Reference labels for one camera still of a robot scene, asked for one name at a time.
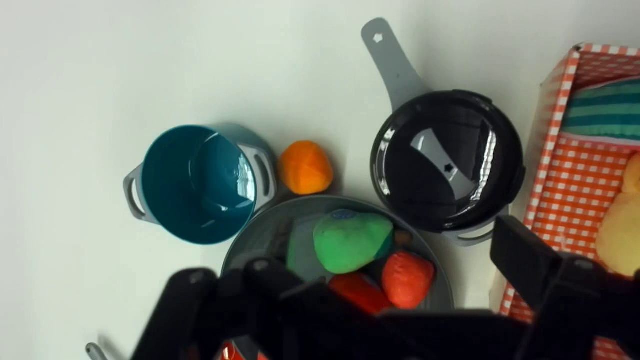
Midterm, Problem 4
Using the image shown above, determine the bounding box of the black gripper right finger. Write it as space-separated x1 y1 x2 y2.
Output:
488 214 567 315

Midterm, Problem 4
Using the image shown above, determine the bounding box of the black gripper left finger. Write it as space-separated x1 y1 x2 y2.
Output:
270 214 319 286

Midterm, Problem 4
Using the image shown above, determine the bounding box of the green pear plush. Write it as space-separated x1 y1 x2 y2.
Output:
311 207 395 276

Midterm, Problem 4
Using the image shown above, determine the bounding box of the red apple plush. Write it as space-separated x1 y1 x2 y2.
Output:
326 270 395 315

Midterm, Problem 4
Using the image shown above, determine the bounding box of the orange fruit plush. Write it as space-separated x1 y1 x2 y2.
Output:
275 138 335 198

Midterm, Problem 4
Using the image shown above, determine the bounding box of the yellow banana plush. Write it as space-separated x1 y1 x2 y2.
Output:
593 149 640 278

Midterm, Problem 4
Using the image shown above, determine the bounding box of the orange checkered cardboard box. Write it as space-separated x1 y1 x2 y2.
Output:
488 41 640 360

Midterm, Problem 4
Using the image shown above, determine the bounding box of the teal toy pot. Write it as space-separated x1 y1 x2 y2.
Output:
122 121 279 248

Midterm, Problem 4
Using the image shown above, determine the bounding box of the black toy pot with lid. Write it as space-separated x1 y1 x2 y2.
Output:
360 16 527 248

